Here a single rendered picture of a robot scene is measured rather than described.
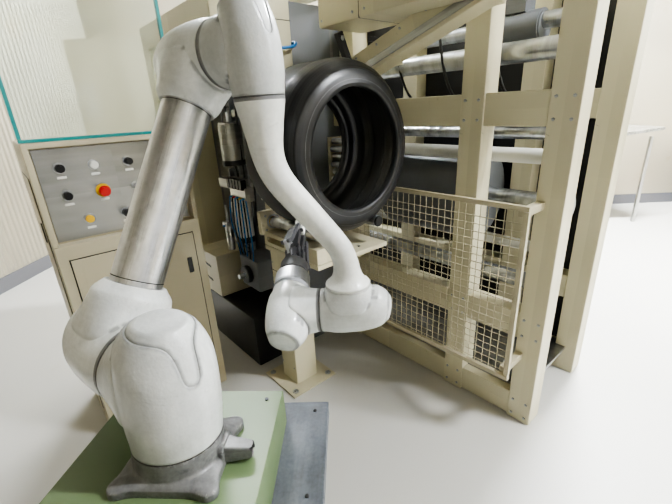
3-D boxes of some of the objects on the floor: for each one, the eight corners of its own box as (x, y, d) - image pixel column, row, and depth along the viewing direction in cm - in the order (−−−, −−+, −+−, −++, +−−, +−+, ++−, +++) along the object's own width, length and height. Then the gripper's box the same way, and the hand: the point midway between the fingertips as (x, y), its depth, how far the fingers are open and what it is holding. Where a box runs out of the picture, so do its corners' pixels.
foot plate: (266, 373, 208) (265, 370, 207) (305, 352, 224) (305, 349, 224) (294, 399, 189) (294, 395, 188) (335, 374, 205) (335, 370, 205)
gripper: (267, 263, 97) (279, 207, 115) (292, 294, 105) (300, 238, 123) (293, 254, 95) (301, 199, 113) (317, 287, 103) (321, 230, 121)
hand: (300, 226), depth 115 cm, fingers closed
